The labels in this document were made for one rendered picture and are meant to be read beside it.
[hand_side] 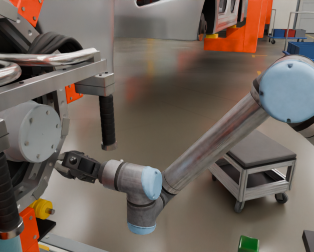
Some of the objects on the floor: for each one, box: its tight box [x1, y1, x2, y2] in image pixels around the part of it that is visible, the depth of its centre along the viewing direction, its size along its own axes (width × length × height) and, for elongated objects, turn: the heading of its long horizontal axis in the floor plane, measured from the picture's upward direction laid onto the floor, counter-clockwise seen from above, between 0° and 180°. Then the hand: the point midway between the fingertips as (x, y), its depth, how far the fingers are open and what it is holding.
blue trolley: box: [282, 12, 314, 71], centre depth 549 cm, size 104×67×96 cm, turn 166°
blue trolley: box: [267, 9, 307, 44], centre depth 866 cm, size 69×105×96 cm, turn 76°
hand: (51, 159), depth 96 cm, fingers closed
